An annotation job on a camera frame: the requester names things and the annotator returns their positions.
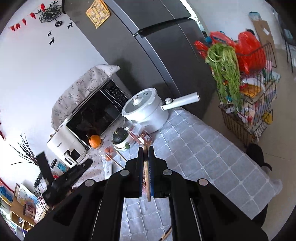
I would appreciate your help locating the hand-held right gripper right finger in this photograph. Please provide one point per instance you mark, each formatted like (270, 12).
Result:
(152, 173)

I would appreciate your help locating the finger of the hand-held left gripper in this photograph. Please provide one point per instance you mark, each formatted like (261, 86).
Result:
(78, 173)
(45, 166)

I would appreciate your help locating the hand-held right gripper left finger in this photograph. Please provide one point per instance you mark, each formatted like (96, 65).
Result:
(140, 173)

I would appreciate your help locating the wooden chopstick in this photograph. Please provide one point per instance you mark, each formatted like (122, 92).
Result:
(147, 185)
(167, 234)
(118, 164)

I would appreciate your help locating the clear container with blue label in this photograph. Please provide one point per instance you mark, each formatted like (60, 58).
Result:
(59, 165)

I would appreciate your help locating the floral tablecloth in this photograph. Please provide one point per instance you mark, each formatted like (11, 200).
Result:
(97, 166)

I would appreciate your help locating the bare dry branches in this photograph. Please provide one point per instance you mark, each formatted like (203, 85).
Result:
(27, 153)

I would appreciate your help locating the white bowl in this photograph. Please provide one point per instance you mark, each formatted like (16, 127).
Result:
(122, 146)

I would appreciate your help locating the orange fruit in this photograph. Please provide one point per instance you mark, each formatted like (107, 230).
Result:
(95, 141)

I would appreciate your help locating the glass jar with tomatoes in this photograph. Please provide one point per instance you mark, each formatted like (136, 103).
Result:
(108, 153)

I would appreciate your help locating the dark green pumpkin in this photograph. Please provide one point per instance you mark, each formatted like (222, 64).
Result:
(119, 136)

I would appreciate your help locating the wooden shelf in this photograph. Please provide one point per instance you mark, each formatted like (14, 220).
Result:
(20, 215)

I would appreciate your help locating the tall jar with red contents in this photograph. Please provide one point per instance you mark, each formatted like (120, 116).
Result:
(128, 126)

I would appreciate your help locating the black microwave oven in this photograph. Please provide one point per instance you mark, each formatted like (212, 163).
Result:
(92, 115)

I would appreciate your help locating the white electric pot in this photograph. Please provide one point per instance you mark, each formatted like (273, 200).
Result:
(152, 113)

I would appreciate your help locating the white pot lid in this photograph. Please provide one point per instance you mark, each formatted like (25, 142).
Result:
(138, 102)

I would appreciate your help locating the grey refrigerator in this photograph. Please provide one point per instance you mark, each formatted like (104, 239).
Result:
(138, 58)

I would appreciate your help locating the green leafy vegetables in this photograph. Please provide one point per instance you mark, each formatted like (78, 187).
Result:
(224, 74)

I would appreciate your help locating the red plastic bag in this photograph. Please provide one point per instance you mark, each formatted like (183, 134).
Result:
(220, 38)
(201, 49)
(251, 53)

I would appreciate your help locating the red paper garland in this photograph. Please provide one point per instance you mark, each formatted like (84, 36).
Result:
(24, 22)

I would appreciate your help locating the yellow paper sheet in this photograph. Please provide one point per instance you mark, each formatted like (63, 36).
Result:
(98, 12)

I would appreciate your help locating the flat cardboard sheet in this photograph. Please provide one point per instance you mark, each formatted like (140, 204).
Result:
(263, 34)

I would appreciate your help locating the light blue box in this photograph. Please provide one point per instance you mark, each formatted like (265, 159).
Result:
(254, 16)

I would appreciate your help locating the black deer wall decals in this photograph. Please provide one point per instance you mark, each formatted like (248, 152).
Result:
(52, 41)

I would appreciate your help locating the black wall clock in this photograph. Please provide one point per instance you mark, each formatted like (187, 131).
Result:
(49, 11)

